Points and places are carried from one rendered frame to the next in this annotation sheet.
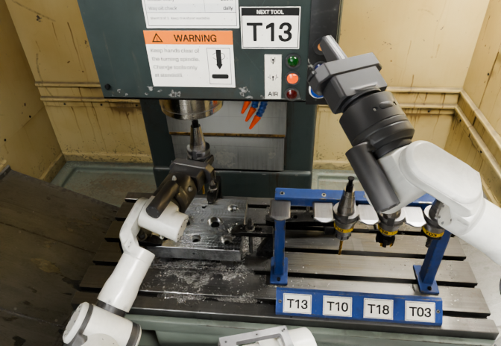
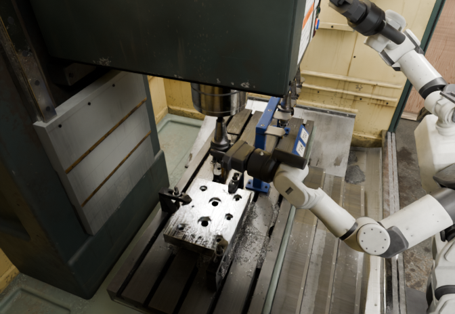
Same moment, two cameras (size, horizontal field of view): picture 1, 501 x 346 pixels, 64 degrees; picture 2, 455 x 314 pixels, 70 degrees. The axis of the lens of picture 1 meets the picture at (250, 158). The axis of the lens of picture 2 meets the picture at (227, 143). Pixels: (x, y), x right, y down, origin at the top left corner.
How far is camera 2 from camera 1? 1.14 m
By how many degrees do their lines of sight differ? 59
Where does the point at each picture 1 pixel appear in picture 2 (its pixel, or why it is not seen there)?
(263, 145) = (141, 151)
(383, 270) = (269, 142)
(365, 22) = not seen: hidden behind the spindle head
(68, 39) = not seen: outside the picture
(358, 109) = (373, 9)
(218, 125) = (114, 160)
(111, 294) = (349, 217)
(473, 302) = (296, 121)
